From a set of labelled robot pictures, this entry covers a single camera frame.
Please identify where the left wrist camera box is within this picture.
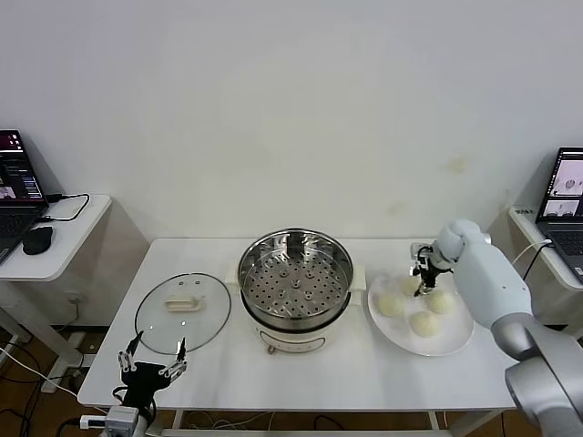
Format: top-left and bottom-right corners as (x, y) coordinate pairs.
(80, 406), (140, 432)

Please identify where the black laptop with dark screen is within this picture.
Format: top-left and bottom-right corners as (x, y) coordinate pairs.
(0, 129), (50, 268)

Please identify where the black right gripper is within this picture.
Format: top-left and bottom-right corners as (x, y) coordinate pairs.
(412, 247), (456, 300)

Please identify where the white main table frame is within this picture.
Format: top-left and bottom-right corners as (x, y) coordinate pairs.
(161, 407), (456, 437)

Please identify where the white side table with label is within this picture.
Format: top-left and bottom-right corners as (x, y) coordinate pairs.
(468, 207), (583, 340)

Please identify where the round glass pot lid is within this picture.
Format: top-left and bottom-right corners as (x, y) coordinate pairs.
(134, 271), (232, 356)

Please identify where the black cable with adapter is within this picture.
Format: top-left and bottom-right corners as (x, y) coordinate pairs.
(522, 244), (547, 281)

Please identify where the grey laptop with light screen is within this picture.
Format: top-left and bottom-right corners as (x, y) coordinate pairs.
(535, 146), (583, 286)

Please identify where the cream electric cooker base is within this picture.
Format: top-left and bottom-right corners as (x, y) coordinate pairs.
(240, 290), (353, 356)

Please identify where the black laptop cable with plug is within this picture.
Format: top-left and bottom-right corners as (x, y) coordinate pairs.
(35, 193), (91, 225)

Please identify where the black computer mouse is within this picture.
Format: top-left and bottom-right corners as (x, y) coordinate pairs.
(22, 225), (55, 256)

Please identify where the white laptop cable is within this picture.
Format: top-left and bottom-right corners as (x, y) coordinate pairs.
(512, 239), (555, 266)

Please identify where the white side table with mouse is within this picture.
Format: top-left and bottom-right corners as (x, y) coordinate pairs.
(0, 194), (151, 395)

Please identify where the white round plate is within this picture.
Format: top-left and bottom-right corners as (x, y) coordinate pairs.
(366, 268), (476, 357)

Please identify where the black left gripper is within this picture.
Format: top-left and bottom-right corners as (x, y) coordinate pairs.
(118, 330), (189, 410)

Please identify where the stainless steel steamer basket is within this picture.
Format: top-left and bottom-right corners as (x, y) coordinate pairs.
(226, 227), (367, 330)

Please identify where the white floor cable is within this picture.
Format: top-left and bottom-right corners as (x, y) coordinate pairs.
(0, 347), (77, 397)

